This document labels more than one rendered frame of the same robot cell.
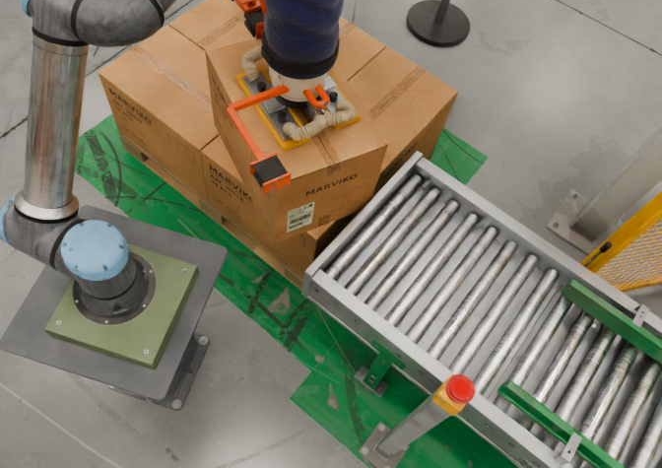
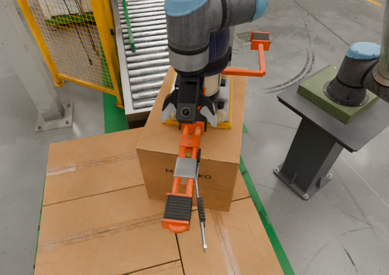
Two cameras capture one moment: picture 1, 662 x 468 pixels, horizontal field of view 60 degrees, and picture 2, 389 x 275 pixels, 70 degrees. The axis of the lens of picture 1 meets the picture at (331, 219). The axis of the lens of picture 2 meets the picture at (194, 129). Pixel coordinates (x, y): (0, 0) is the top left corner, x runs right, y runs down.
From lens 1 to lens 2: 2.19 m
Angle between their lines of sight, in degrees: 65
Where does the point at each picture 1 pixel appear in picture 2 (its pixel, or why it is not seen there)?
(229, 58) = (224, 147)
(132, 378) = not seen: hidden behind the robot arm
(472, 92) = not seen: outside the picture
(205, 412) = (287, 146)
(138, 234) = (323, 120)
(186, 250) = (298, 103)
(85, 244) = (371, 48)
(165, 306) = (320, 77)
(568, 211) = (52, 124)
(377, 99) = (102, 167)
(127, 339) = not seen: hidden behind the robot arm
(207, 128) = (236, 211)
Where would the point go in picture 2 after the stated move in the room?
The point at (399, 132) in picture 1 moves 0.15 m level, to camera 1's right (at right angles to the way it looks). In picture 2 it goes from (116, 139) to (102, 125)
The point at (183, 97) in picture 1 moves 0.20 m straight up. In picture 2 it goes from (239, 253) to (246, 235)
